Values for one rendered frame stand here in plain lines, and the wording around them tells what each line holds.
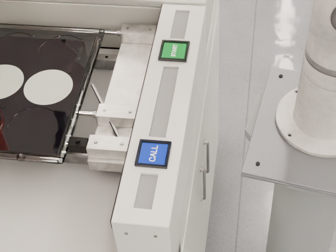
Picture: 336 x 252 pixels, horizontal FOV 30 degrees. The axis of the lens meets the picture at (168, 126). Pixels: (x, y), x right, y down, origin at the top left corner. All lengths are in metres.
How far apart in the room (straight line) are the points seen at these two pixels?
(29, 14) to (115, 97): 0.32
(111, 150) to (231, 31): 1.68
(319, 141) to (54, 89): 0.54
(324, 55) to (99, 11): 0.54
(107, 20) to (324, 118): 0.53
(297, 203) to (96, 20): 0.60
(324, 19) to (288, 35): 1.78
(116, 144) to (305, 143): 0.37
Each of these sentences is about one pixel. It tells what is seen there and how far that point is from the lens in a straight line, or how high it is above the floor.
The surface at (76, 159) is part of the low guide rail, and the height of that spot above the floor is 0.84.
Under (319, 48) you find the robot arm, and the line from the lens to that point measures 1.10.
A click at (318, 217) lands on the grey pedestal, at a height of 0.60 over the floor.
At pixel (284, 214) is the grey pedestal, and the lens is 1.48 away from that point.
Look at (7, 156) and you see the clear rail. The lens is 1.20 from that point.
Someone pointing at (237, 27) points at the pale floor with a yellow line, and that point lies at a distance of 2.79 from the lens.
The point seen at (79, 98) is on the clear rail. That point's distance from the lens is 1.26.
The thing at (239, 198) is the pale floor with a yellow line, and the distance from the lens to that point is 2.18.
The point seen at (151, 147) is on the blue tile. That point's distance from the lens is 1.08.
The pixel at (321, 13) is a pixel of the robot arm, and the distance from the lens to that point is 0.98.
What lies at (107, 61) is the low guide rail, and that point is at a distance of 1.41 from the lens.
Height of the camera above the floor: 1.80
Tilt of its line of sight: 49 degrees down
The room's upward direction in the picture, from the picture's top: 5 degrees counter-clockwise
